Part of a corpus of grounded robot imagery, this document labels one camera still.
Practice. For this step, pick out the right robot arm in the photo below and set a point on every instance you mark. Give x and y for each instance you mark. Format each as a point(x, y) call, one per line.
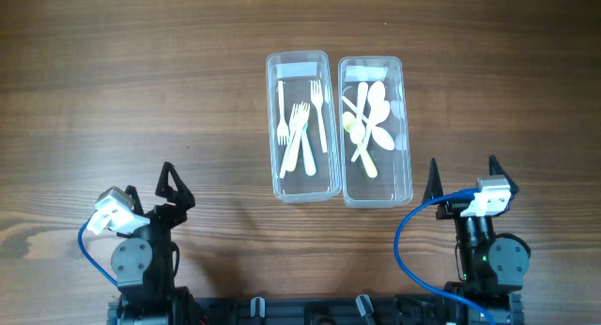
point(493, 264)

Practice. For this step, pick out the light blue plastic fork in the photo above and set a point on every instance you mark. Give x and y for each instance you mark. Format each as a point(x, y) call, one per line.
point(308, 158)

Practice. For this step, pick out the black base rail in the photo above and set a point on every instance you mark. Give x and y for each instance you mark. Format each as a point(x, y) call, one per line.
point(400, 309)

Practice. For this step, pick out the cream yellow plastic fork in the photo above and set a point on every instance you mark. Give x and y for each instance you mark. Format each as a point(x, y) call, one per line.
point(303, 114)

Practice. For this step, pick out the white long plastic fork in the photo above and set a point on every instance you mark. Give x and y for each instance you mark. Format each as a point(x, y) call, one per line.
point(317, 100)

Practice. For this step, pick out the right clear plastic container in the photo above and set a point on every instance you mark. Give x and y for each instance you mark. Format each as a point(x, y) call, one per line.
point(393, 185)

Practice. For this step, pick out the white upside-down plastic fork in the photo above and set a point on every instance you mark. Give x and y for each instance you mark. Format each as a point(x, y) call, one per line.
point(282, 128)

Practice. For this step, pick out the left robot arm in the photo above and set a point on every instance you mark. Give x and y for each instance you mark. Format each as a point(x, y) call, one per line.
point(146, 262)

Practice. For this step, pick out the yellow plastic spoon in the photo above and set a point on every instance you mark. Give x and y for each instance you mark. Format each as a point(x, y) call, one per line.
point(368, 164)

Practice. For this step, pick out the white thick-handled plastic spoon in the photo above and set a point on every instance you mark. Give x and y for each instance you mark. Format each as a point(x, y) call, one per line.
point(357, 129)

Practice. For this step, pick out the left clear plastic container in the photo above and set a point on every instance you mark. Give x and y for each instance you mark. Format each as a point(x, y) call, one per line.
point(297, 69)

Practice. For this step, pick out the white upside-down plastic spoon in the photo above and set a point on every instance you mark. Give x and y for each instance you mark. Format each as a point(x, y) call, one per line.
point(380, 135)

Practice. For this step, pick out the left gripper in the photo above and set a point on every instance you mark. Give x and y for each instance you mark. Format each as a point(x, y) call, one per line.
point(182, 198)

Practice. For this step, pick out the clear plastic container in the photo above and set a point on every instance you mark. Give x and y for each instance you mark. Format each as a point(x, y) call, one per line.
point(393, 185)
point(297, 69)

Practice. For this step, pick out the large white plastic spoon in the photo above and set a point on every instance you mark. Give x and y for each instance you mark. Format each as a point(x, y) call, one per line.
point(376, 93)

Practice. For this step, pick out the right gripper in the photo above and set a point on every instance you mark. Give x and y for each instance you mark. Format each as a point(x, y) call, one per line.
point(434, 187)

